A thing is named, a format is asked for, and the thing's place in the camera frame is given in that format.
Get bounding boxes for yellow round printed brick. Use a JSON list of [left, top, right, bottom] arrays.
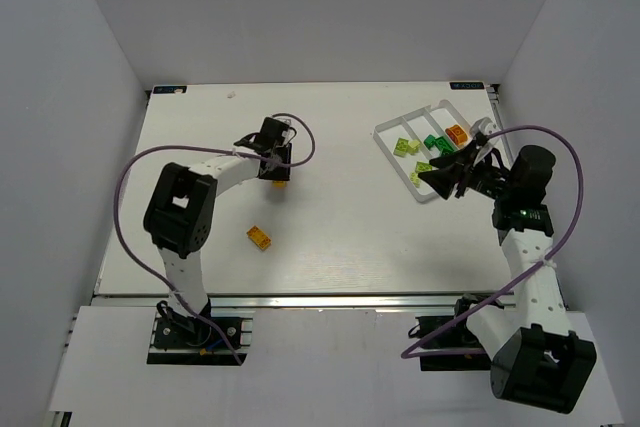
[[445, 124, 468, 146]]

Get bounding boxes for lime green small brick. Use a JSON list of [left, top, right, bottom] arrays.
[[414, 161, 433, 174]]

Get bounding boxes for green upside-down plate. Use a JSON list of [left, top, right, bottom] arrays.
[[435, 136, 455, 155]]

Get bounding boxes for dark green brick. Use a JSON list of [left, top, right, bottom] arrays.
[[423, 135, 437, 149]]

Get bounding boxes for lime green 2x3 brick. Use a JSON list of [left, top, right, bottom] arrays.
[[393, 138, 409, 157]]

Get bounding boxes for lime green 2x2 brick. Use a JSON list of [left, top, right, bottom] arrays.
[[407, 140, 421, 155]]

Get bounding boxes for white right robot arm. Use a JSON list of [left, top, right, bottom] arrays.
[[419, 139, 597, 414]]

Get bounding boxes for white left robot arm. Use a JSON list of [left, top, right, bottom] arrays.
[[143, 116, 291, 317]]

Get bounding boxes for white three-compartment tray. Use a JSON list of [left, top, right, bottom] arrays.
[[372, 99, 497, 204]]

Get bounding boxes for right blue table label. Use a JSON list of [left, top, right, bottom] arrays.
[[449, 81, 485, 90]]

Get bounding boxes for blue table label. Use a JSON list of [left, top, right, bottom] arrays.
[[449, 81, 485, 90], [152, 85, 187, 95]]

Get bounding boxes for yellow upside-down brick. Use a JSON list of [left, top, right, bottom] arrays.
[[247, 226, 272, 251]]

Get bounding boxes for left blue table label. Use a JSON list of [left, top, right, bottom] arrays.
[[152, 85, 187, 95]]

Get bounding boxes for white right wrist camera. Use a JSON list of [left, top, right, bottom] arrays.
[[470, 117, 498, 165]]

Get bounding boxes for aluminium table rail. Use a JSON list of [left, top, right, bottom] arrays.
[[92, 291, 519, 312]]

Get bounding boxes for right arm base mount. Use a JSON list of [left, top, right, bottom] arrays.
[[408, 294, 491, 372]]

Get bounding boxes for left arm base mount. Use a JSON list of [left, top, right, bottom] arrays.
[[146, 301, 253, 367]]

